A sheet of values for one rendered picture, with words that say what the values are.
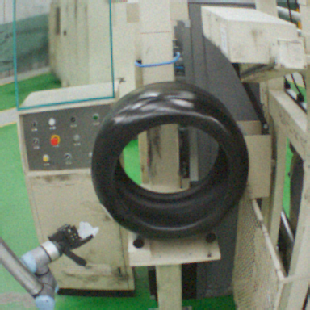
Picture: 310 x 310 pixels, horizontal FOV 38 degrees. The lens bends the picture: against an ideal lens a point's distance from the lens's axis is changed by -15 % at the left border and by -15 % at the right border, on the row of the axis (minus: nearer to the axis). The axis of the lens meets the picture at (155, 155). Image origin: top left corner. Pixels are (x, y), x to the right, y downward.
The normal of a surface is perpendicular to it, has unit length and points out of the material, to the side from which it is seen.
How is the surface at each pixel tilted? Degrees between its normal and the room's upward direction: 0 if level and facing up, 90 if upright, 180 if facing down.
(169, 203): 80
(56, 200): 90
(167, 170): 90
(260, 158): 90
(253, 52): 90
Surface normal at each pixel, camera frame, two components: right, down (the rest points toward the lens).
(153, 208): 0.21, -0.53
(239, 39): 0.03, 0.37
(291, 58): 0.01, 0.07
